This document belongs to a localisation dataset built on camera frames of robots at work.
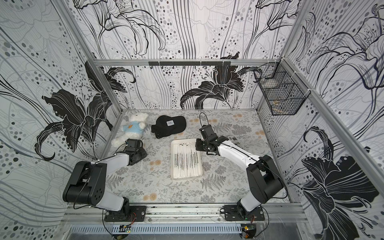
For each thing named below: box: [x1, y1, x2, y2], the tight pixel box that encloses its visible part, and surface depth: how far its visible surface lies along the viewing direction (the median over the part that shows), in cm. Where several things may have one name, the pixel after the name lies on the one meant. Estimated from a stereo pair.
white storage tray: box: [170, 138, 203, 181], surface depth 92 cm
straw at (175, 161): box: [173, 145, 179, 178], surface depth 92 cm
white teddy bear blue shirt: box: [111, 112, 149, 148], surface depth 100 cm
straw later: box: [195, 150, 201, 177], surface depth 90 cm
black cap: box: [151, 115, 187, 139], surface depth 109 cm
